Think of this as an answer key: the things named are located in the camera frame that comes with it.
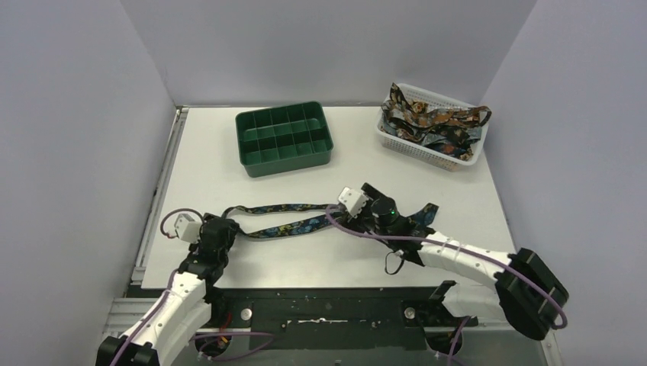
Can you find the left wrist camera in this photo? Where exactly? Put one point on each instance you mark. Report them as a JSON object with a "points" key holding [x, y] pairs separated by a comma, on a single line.
{"points": [[187, 229]]}

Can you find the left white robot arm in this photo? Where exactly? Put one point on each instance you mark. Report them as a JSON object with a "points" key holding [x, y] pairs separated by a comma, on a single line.
{"points": [[186, 303]]}

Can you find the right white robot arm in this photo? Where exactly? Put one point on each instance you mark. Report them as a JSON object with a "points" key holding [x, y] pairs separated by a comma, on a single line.
{"points": [[516, 287]]}

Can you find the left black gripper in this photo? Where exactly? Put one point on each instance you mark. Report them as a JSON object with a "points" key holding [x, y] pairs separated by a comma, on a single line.
{"points": [[222, 228]]}

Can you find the green compartment tray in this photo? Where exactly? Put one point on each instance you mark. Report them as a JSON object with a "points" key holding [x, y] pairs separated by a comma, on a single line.
{"points": [[283, 139]]}

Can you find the white plastic basket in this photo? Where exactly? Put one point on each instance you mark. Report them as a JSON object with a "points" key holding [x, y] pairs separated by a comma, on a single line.
{"points": [[434, 131]]}

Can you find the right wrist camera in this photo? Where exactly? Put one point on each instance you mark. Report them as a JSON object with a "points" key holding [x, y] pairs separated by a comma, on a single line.
{"points": [[355, 202]]}

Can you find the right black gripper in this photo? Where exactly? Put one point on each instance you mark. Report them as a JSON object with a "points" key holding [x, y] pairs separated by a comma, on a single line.
{"points": [[356, 223]]}

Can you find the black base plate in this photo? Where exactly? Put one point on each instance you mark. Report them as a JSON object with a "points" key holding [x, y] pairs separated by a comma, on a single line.
{"points": [[337, 318]]}

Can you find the pile of patterned ties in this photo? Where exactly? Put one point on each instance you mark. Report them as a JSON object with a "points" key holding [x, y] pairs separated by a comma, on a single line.
{"points": [[434, 123]]}

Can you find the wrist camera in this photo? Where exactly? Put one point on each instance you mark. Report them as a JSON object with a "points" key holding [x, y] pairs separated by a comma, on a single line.
{"points": [[187, 229], [355, 202]]}

